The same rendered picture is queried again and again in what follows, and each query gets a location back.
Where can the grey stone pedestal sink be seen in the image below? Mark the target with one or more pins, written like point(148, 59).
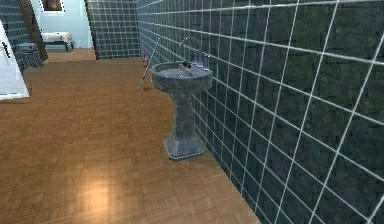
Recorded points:
point(181, 100)

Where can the dark grey ribbed bin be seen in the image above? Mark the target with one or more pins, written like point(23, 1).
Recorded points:
point(29, 56)

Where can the white framed dark picture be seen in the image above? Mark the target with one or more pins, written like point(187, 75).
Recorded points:
point(52, 4)

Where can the chrome sink faucet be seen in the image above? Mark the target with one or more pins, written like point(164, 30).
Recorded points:
point(199, 55)

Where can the brown wooden door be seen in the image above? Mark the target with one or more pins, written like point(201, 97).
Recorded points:
point(33, 28)

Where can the white door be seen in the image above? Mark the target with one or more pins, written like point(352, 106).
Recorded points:
point(9, 71)

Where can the grey stick with red part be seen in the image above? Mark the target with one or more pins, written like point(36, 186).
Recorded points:
point(145, 68)

